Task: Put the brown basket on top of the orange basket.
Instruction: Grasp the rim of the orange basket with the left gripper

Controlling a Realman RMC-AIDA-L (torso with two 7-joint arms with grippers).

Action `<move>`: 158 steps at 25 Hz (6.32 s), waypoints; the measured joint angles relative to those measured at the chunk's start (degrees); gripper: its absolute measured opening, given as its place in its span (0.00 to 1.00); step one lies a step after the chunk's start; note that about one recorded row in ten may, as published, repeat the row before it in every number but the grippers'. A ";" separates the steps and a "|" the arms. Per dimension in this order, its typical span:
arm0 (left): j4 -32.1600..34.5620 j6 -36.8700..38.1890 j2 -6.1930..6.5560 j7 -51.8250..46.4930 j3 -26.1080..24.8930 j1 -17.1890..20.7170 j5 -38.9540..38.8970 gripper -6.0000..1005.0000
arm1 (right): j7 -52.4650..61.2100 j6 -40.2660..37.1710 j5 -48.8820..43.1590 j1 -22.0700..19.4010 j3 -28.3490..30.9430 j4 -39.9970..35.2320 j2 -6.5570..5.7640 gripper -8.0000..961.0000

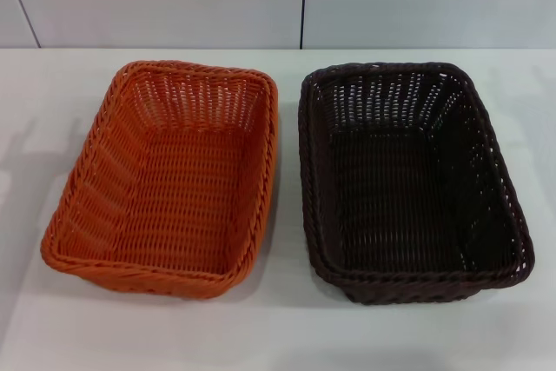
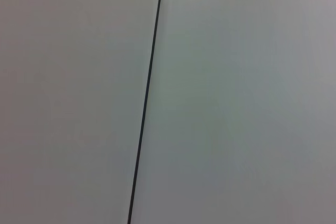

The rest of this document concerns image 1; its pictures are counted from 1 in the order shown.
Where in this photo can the dark brown woven plastic basket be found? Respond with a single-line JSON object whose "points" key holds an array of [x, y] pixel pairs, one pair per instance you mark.
{"points": [[404, 197]]}

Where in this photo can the orange woven plastic basket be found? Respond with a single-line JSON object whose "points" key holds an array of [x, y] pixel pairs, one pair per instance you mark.
{"points": [[182, 197]]}

